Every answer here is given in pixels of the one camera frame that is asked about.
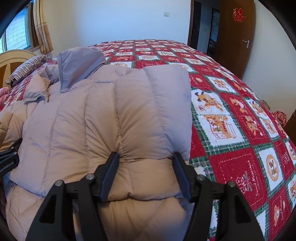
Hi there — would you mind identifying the wooden dresser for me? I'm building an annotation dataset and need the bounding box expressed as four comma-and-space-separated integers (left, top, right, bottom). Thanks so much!
283, 111, 296, 144

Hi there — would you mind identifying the pink folded quilt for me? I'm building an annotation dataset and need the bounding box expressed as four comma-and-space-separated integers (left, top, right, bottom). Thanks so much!
0, 87, 10, 110

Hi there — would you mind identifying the window with dark frame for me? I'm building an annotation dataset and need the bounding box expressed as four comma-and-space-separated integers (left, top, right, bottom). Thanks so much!
1, 1, 39, 53

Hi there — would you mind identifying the clothes pile on floor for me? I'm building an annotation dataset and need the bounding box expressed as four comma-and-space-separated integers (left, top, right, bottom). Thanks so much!
261, 100, 287, 127

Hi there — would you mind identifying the brown wooden door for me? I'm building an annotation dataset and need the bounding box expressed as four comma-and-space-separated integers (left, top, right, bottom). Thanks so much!
214, 0, 255, 78

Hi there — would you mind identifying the red patchwork cartoon bedspread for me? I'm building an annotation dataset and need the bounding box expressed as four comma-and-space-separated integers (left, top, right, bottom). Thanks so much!
3, 40, 295, 240

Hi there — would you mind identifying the striped pillow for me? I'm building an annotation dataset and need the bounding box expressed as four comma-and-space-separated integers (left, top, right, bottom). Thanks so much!
6, 54, 51, 87

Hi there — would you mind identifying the red double happiness decal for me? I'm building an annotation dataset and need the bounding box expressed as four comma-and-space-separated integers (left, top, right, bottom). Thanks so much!
232, 8, 246, 23

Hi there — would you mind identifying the right beige floral curtain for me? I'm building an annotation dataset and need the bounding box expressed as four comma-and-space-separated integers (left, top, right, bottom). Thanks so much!
33, 0, 53, 54

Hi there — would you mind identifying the light purple puffer jacket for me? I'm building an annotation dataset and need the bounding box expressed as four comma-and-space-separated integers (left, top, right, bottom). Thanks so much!
1, 47, 193, 240

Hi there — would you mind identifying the cream and wood headboard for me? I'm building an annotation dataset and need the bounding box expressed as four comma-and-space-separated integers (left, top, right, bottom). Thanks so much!
0, 50, 36, 88

